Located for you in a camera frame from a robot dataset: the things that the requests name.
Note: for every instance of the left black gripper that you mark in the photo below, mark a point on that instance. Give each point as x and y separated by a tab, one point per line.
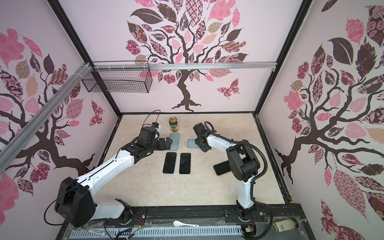
162	147

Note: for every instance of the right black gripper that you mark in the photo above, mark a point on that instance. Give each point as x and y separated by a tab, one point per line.
203	149

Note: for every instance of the light blue phone case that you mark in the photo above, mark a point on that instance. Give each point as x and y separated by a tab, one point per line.
175	137
191	144

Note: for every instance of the black phone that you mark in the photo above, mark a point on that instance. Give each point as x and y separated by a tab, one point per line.
170	163
222	168
185	164

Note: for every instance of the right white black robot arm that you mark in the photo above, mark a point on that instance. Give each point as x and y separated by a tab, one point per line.
247	164

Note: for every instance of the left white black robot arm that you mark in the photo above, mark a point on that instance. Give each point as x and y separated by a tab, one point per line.
76	197

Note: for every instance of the green gold drink can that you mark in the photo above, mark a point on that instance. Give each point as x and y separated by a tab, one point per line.
173	122

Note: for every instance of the white plastic spoon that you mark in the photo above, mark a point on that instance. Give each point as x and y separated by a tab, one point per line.
181	224

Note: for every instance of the silver aluminium bar back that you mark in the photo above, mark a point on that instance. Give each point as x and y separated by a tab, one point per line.
199	66

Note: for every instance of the silver aluminium bar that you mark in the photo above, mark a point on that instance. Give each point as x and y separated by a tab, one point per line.
199	66
12	149

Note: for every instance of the silver aluminium bar left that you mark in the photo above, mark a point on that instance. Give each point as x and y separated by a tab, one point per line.
12	149

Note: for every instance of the beige power adapter box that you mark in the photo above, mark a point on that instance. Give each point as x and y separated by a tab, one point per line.
285	225

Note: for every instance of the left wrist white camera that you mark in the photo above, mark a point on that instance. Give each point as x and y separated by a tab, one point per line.
156	126

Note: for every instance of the black wire basket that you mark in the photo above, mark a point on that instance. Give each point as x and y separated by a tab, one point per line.
119	77

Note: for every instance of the white slotted cable duct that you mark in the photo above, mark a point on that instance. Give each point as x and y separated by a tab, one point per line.
155	233

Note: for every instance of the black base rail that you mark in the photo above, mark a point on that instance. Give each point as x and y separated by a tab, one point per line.
139	215

